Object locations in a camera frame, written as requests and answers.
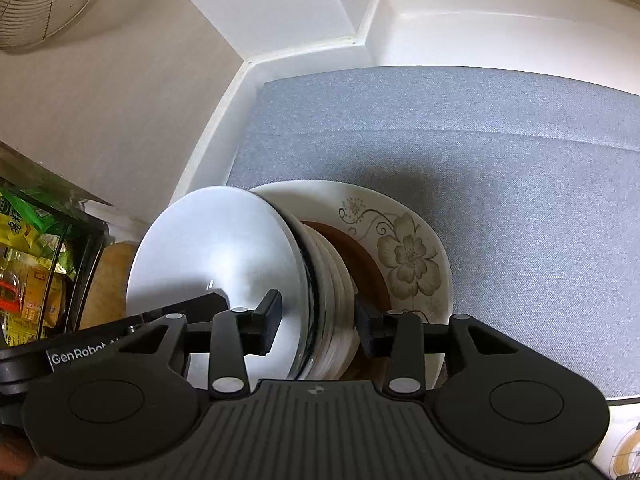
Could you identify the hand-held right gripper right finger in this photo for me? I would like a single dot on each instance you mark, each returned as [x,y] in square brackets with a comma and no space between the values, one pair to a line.
[367,332]

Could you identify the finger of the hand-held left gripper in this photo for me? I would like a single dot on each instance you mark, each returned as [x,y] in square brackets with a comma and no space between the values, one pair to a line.
[205,304]

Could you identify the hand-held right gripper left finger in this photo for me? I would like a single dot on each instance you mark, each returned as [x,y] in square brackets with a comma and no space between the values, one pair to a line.
[267,325]

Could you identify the cream bowl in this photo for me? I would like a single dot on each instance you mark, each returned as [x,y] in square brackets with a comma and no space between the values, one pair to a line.
[337,290]

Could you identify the brown plate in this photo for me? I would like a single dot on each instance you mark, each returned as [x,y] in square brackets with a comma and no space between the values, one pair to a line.
[374,280]

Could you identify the white square plate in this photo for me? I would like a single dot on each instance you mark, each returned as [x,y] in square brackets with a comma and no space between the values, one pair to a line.
[210,245]

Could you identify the floral plate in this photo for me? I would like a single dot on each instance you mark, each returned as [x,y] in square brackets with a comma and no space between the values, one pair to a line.
[410,255]

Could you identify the person's left hand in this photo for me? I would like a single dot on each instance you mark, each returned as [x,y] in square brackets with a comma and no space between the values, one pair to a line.
[12,455]

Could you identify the yellow packet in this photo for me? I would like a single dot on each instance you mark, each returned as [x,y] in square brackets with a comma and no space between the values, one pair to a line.
[30,305]

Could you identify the tan wooden board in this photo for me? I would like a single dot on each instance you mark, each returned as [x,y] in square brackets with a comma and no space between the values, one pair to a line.
[112,280]

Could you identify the green packet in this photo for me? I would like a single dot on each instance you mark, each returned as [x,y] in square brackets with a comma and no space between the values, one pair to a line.
[30,220]

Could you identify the metal storage rack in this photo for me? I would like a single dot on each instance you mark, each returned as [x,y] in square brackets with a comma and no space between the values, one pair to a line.
[60,180]

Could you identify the grey fabric mat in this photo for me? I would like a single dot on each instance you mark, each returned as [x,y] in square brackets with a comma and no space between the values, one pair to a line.
[525,210]

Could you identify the white printed paper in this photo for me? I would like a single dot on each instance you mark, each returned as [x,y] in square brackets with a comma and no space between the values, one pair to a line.
[625,452]

